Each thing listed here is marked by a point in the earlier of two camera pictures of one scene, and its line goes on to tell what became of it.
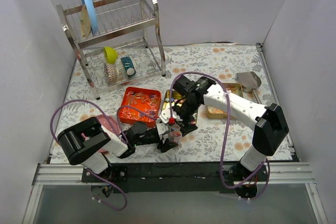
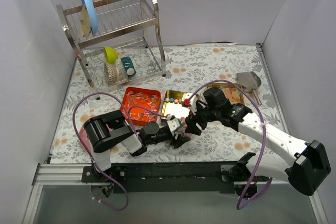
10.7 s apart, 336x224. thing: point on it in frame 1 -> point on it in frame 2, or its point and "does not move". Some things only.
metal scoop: [250, 81] does not move
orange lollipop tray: [139, 105] does not move
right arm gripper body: [187, 125] -> [197, 118]
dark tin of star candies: [171, 97] does not move
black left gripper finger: [166, 146] -> [179, 141]
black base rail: [177, 178] does not move
